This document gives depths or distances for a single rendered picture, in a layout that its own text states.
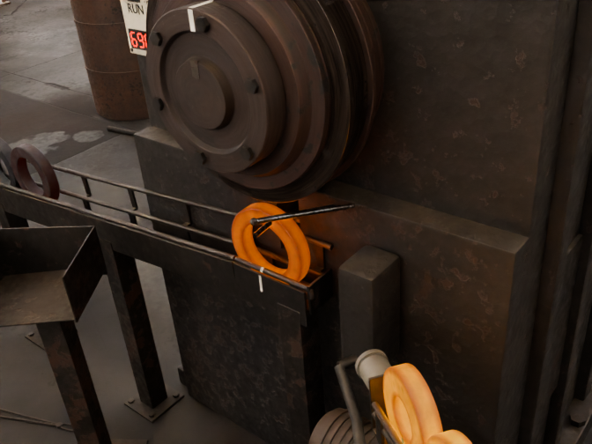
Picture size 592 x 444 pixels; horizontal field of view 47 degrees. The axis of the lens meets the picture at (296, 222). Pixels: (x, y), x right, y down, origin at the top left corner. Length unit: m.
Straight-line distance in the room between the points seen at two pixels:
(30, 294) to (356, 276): 0.81
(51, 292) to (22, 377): 0.80
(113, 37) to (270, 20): 3.04
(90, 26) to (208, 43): 3.04
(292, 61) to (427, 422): 0.56
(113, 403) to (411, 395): 1.36
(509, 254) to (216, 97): 0.53
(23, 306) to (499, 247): 1.05
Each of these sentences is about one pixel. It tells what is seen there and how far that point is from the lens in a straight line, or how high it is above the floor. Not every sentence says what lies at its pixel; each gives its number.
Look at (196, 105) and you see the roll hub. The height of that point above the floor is 1.10.
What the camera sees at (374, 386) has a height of 0.70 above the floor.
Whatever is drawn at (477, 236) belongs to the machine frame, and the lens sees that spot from 1.17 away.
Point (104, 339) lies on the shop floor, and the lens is 2.45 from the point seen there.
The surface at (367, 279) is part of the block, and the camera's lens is 1.19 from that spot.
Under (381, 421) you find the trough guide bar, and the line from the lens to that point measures 1.11.
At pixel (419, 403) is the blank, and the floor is 0.77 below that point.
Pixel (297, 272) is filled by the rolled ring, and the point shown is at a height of 0.73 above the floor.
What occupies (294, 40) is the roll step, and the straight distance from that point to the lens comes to 1.06.
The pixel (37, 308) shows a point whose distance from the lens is 1.62.
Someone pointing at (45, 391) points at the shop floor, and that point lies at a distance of 2.34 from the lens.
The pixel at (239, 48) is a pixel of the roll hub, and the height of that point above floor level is 1.20.
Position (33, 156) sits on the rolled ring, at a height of 0.75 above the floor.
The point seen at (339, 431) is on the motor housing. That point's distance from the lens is 1.29.
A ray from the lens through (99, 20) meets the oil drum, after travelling 4.07.
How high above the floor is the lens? 1.49
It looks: 31 degrees down
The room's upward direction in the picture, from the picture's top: 5 degrees counter-clockwise
